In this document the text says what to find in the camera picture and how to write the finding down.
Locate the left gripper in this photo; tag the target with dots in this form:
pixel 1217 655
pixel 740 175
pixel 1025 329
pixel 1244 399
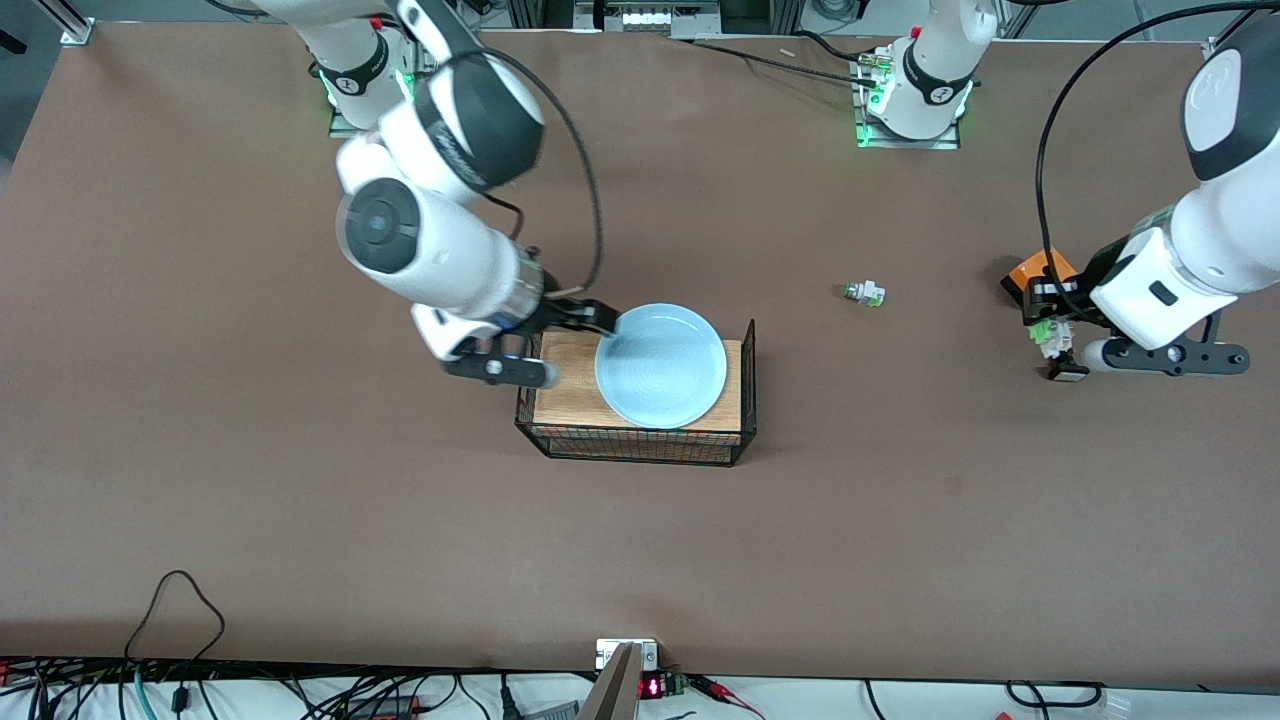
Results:
pixel 1102 265

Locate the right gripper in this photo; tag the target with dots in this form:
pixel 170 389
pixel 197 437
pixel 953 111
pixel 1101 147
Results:
pixel 563 310

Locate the light blue round plate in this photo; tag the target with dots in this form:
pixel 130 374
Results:
pixel 665 370

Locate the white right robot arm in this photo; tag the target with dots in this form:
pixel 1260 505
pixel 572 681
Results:
pixel 440 250

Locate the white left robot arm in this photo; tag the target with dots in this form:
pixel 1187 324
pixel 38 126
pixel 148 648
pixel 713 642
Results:
pixel 1230 230

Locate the black rectangular white-top push button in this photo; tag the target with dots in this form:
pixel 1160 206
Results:
pixel 1068 373

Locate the orange box with round hole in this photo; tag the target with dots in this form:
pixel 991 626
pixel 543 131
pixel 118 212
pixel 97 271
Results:
pixel 1040 268

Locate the small green white connector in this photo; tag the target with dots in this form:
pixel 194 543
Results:
pixel 866 294

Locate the white power strip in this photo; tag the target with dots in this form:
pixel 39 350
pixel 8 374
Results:
pixel 660 18

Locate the small white socket box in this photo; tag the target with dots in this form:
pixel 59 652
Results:
pixel 610 652

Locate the red digit display module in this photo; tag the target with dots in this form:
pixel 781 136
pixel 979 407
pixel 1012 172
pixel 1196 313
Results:
pixel 652 687

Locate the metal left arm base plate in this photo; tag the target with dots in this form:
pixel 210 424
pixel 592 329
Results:
pixel 905 144

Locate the gray wedge-shaped post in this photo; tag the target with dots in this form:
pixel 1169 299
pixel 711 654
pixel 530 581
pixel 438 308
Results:
pixel 615 695

